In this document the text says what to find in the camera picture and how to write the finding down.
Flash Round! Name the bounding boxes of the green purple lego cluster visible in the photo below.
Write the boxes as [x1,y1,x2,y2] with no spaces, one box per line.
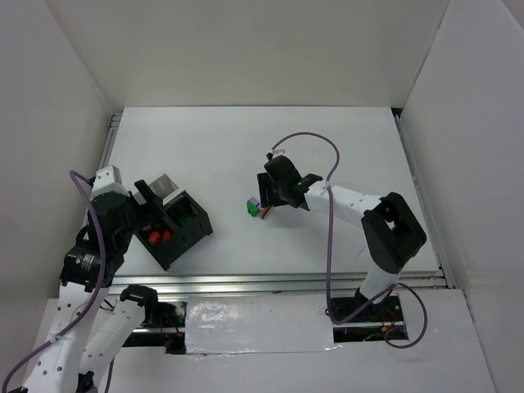
[246,197,263,217]

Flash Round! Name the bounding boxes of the tan lego plate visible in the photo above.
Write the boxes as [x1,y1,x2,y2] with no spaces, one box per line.
[260,206,272,219]

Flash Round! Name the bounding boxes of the red lego plate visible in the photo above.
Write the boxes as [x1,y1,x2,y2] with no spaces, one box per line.
[160,230,171,243]

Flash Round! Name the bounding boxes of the small green lego brick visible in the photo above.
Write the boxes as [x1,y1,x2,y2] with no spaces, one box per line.
[177,214,193,227]

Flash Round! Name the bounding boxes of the red and tan lego brick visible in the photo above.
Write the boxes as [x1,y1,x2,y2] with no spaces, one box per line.
[148,231,162,246]

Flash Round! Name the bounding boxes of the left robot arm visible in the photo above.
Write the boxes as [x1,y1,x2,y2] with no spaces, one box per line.
[17,168,161,392]

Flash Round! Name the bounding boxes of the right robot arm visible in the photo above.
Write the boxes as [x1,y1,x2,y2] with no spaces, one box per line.
[257,153,427,309]

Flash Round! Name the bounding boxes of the white two-compartment container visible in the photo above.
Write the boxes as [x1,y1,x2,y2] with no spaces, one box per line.
[137,174,184,209]

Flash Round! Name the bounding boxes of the black two-compartment container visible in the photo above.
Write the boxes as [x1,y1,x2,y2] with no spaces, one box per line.
[135,191,213,271]

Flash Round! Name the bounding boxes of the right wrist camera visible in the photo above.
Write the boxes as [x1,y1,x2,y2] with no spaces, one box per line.
[265,149,286,161]

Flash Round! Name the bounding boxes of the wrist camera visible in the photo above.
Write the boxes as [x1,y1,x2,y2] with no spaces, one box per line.
[91,165,127,198]
[265,149,286,161]

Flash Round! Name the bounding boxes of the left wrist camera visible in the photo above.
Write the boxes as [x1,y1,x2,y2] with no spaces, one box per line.
[91,165,127,198]

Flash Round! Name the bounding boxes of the aluminium left rail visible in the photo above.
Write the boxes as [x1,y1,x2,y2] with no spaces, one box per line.
[98,112,123,169]

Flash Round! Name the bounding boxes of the aluminium rail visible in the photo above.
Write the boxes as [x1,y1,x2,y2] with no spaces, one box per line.
[391,108,457,289]
[98,112,123,169]
[109,270,447,299]

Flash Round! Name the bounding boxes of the aluminium front rail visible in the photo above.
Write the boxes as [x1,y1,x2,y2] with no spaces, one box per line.
[109,270,447,299]

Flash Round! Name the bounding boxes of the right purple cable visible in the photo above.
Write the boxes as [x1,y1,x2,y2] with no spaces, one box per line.
[270,132,428,349]

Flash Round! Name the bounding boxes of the aluminium right rail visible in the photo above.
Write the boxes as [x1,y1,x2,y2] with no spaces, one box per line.
[391,108,457,289]

